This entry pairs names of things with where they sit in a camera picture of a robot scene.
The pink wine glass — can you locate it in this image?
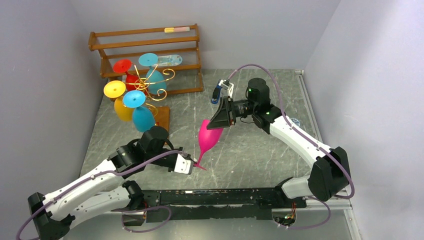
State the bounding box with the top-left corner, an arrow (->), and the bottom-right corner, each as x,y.
194,119 -> 224,170

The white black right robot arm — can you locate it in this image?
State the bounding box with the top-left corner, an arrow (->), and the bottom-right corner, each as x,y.
205,78 -> 352,208

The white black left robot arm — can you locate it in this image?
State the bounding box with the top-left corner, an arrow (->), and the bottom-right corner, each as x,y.
28,126 -> 193,240

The blue wine glass front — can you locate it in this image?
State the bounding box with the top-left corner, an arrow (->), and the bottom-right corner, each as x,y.
123,90 -> 156,133

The blue wine glass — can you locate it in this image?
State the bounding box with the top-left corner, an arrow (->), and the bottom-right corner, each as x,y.
138,53 -> 167,95
123,90 -> 156,133

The blue wine glass rear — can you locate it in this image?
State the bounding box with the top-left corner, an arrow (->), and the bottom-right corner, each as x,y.
138,53 -> 167,95

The wooden shelf rack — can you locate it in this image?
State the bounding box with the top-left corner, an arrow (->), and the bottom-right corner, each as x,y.
88,24 -> 204,95

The red wine glass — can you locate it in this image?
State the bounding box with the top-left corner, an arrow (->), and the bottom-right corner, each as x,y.
112,58 -> 139,91

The yellow wine glass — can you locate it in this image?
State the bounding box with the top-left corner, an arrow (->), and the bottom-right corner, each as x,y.
103,80 -> 134,122

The blue stapler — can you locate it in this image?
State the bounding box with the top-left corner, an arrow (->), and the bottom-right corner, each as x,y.
210,84 -> 222,104

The toothbrush package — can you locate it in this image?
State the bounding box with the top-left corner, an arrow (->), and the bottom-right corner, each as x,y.
156,54 -> 183,67

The yellow pink eraser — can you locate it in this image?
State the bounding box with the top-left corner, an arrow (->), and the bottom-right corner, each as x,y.
164,26 -> 191,34

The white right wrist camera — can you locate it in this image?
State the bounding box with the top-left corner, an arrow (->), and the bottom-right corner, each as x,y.
218,79 -> 234,98

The gold wire glass rack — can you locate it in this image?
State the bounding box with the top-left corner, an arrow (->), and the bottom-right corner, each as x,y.
122,64 -> 176,133

